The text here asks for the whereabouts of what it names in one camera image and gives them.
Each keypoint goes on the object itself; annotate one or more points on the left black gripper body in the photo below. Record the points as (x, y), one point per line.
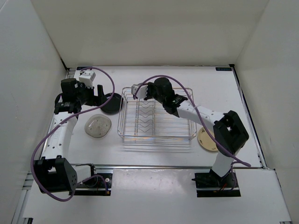
(86, 95)

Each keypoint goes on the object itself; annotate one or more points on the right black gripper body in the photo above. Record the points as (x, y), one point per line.
(152, 93)

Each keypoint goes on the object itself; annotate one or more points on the black round plate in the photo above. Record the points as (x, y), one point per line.
(114, 105)

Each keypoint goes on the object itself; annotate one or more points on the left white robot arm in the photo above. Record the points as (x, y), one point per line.
(52, 170)

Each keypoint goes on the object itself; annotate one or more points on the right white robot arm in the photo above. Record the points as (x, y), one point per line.
(225, 129)

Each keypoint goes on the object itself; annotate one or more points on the left clear glass plate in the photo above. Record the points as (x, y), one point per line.
(98, 126)

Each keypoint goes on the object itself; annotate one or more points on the cream floral plate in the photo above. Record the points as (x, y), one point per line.
(206, 142)

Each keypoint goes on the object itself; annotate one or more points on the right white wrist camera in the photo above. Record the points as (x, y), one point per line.
(139, 91)

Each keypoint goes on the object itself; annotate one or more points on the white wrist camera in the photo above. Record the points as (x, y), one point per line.
(139, 91)
(87, 77)

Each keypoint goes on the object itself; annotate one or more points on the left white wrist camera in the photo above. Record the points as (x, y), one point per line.
(87, 77)

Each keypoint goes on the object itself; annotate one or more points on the chrome wire dish rack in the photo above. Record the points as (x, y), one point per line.
(147, 120)

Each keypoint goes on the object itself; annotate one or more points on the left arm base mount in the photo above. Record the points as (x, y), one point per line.
(97, 186)

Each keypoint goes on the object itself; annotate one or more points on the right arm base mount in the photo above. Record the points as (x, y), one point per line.
(209, 185)

